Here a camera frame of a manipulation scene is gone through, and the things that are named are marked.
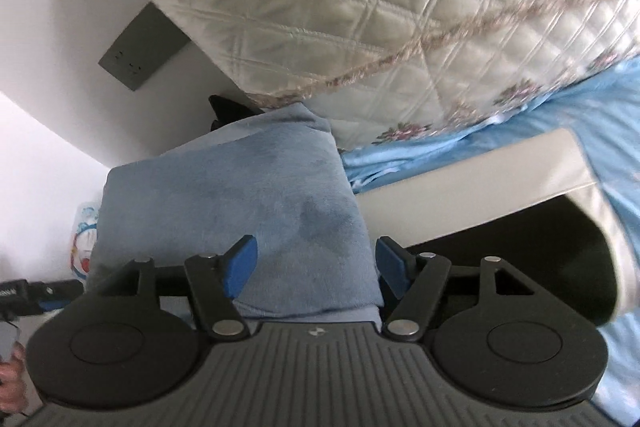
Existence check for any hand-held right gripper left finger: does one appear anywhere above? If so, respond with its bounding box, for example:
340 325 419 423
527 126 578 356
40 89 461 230
89 234 259 342

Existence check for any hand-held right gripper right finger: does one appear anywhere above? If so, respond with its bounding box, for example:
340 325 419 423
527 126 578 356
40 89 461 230
375 235 537 342

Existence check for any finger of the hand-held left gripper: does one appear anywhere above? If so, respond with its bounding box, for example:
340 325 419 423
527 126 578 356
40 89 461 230
26 279 85 314

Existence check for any blue-grey cloth garment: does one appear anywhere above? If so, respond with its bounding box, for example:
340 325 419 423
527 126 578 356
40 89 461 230
87 103 387 324

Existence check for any person's left hand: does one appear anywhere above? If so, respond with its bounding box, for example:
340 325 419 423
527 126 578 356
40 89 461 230
0 341 30 414

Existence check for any cartoon printed white bag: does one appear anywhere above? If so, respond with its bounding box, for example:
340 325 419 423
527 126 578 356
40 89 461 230
72 201 105 280

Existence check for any light blue printed bedsheet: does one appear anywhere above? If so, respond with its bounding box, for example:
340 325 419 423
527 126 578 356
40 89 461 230
340 56 640 427

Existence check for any grey bed frame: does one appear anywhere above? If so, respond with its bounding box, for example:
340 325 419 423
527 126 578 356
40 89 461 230
354 128 640 325

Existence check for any grey wall switch panel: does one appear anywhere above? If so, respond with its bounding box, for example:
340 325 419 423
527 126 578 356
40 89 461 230
98 2 193 94

